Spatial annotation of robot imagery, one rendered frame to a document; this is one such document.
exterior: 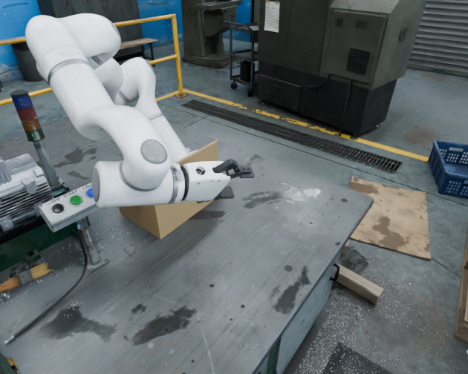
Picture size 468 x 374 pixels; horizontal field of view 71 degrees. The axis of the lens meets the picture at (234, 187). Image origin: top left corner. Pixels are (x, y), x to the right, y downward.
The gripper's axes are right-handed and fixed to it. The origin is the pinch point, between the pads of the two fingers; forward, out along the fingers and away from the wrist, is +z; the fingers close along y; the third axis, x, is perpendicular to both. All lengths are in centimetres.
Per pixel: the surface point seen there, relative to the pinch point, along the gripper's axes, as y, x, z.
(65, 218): 36.3, -11.3, -31.3
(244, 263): 34.6, 10.3, 19.5
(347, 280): 79, 21, 120
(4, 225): 55, -20, -45
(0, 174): 45, -32, -45
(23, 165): 46, -35, -40
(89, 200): 35.3, -16.0, -24.8
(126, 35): 328, -526, 150
